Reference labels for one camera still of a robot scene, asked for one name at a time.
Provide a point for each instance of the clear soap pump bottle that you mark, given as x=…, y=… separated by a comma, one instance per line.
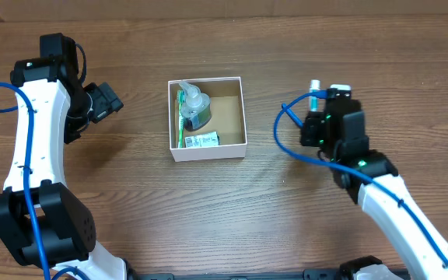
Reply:
x=196, y=107

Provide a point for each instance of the pink cardboard box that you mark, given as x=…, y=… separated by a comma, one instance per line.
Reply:
x=228, y=120

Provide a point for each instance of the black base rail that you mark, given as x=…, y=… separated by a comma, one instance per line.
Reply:
x=308, y=274

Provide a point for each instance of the blue disposable razor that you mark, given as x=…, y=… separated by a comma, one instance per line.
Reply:
x=298, y=122

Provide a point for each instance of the green toothbrush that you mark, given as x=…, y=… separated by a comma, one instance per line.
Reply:
x=180, y=101

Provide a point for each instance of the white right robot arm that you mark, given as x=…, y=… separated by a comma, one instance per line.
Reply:
x=373, y=182

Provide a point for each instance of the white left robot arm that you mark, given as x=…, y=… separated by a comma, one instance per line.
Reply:
x=42, y=223

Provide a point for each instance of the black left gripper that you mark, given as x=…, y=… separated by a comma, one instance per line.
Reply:
x=107, y=101

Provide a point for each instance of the small green white packet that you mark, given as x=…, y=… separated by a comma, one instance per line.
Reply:
x=210, y=139

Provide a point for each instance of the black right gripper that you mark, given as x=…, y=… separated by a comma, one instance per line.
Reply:
x=309, y=130

